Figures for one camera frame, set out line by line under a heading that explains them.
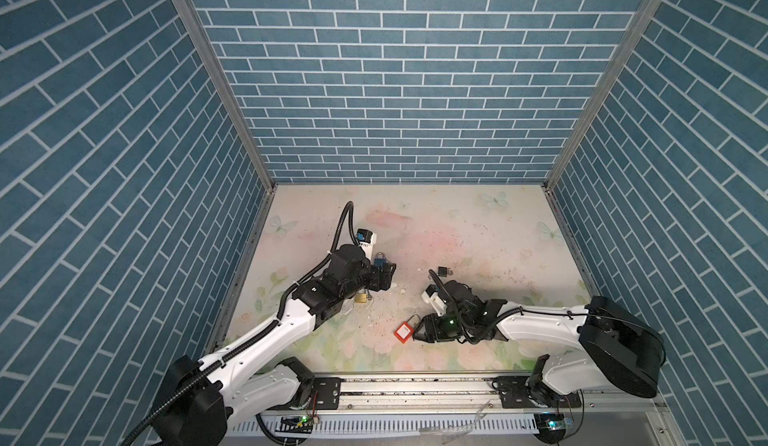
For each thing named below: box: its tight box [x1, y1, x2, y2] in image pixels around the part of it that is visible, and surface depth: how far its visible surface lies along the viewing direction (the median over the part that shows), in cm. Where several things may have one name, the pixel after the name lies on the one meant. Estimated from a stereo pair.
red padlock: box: [394, 314, 421, 344], surface depth 84 cm
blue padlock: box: [374, 251, 387, 268], surface depth 101 cm
